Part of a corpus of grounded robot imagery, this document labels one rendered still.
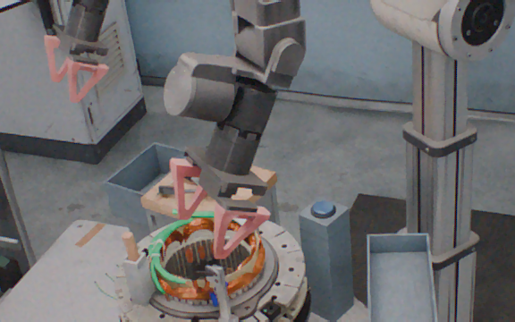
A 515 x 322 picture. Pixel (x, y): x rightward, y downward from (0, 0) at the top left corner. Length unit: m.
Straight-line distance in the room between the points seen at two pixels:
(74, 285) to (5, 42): 2.00
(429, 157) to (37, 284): 0.95
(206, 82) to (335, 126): 2.99
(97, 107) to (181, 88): 2.89
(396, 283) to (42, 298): 0.85
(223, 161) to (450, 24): 0.52
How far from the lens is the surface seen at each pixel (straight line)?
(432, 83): 1.49
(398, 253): 1.53
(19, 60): 3.80
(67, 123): 3.83
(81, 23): 1.39
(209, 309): 1.34
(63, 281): 1.99
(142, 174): 1.84
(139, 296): 1.37
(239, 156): 0.97
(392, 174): 3.54
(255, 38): 0.94
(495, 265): 3.08
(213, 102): 0.92
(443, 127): 1.53
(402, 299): 1.44
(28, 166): 4.01
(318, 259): 1.66
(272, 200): 1.71
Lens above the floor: 2.00
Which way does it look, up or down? 33 degrees down
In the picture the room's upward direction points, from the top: 7 degrees counter-clockwise
